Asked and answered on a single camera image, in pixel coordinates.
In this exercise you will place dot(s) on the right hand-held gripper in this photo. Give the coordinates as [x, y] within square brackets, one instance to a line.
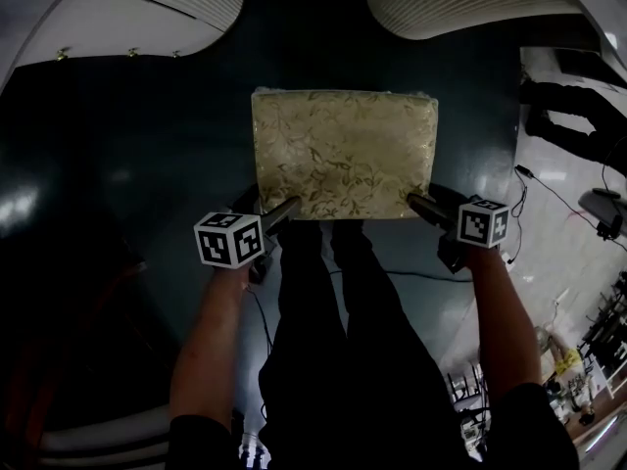
[482, 225]

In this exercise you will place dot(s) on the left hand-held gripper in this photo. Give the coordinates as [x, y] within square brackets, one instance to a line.
[225, 240]

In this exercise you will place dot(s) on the cream floral upholstered stool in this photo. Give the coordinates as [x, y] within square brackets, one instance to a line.
[343, 155]

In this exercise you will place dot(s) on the white curved vanity desk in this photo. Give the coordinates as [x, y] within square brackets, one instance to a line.
[147, 17]

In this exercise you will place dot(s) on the person's right forearm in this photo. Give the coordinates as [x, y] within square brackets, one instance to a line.
[504, 321]

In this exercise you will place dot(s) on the person's left forearm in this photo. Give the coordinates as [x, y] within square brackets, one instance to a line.
[210, 341]

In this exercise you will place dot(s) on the black power adapter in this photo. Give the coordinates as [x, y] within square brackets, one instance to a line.
[524, 171]

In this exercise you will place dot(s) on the dark green carpet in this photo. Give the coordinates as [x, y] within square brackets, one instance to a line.
[147, 140]

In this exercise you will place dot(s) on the white power plug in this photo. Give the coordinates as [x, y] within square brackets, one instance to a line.
[562, 300]

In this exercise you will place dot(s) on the person's body in black clothing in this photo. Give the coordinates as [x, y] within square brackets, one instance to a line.
[352, 360]

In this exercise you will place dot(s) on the black metal rack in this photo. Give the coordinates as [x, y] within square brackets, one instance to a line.
[605, 331]

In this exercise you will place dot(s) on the grey pedestal base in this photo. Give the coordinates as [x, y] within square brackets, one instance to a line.
[605, 206]

